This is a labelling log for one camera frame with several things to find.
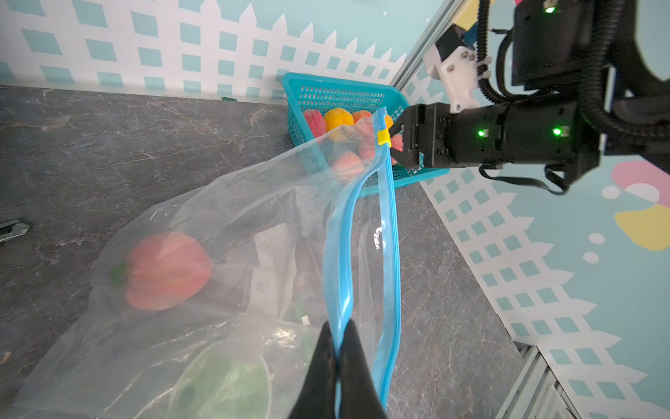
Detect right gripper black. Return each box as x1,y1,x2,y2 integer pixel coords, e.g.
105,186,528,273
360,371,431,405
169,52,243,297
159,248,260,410
397,99,601,183

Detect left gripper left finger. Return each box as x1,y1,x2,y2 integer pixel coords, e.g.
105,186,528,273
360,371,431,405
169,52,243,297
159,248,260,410
289,322,338,419

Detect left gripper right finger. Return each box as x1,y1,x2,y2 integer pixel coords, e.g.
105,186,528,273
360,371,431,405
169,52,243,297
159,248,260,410
338,321,387,419

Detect clear blue zip-top bag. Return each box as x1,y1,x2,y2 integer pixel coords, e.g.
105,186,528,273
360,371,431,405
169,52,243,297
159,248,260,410
9,110,401,418

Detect pink peach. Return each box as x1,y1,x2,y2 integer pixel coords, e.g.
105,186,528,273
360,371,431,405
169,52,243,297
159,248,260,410
303,109,327,138
110,232,213,311

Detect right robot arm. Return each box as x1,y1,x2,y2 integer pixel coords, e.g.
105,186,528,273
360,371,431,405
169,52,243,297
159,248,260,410
390,1,669,196

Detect green zipper bag with coasters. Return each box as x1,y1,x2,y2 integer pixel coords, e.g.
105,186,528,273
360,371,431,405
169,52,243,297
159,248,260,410
107,302,326,418

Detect red orange peach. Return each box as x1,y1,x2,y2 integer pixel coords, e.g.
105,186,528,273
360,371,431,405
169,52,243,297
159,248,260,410
352,110,372,124

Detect yellow peach left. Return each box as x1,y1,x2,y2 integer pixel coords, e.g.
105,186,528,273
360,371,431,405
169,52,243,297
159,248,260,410
324,108,354,132

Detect pink peach front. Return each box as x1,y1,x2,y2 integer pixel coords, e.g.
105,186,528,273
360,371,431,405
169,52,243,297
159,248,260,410
303,109,327,138

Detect teal plastic basket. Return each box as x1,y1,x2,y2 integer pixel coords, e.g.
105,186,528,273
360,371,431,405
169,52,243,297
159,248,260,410
282,73,448,189

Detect yellow black utility knife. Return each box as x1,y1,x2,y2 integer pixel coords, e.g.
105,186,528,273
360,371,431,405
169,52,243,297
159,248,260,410
0,219,31,244

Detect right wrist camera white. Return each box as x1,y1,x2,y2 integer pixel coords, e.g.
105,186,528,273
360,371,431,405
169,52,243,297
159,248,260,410
422,24,490,113

